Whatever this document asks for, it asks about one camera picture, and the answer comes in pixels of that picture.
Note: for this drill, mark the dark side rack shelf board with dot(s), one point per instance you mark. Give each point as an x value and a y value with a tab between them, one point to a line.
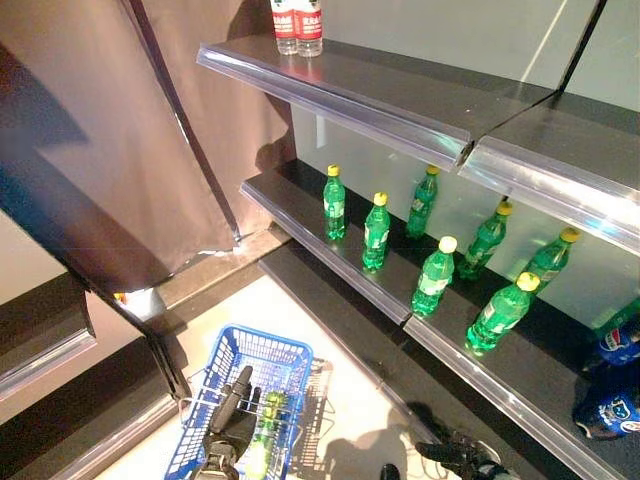
40	325
75	425

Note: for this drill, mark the dark shelf board clear rail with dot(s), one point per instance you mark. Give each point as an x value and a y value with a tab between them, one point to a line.
310	215
575	150
540	380
375	85

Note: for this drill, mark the black shelf upright post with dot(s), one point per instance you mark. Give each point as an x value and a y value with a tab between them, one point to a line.
582	45

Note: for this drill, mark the grey metal store shelves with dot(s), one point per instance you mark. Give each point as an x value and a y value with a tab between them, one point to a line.
425	30

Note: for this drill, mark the red label water bottle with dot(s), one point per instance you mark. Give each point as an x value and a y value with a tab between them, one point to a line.
309	25
284	25

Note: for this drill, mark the white shelf bracket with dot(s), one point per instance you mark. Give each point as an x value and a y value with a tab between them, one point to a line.
321	131

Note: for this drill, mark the blue cola bottle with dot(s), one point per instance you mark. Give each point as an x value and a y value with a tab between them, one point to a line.
600	410
617	350

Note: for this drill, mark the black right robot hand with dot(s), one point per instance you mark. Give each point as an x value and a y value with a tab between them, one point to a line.
462	452

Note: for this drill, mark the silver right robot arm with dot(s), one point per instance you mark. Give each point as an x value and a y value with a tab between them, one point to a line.
494	474

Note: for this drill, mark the dark base shelf board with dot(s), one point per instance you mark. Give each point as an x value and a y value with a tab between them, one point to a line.
350	320

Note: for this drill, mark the blue plastic shopping basket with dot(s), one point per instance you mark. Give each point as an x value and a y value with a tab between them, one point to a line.
270	357

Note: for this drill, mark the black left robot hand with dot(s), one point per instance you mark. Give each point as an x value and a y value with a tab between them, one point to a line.
231	425

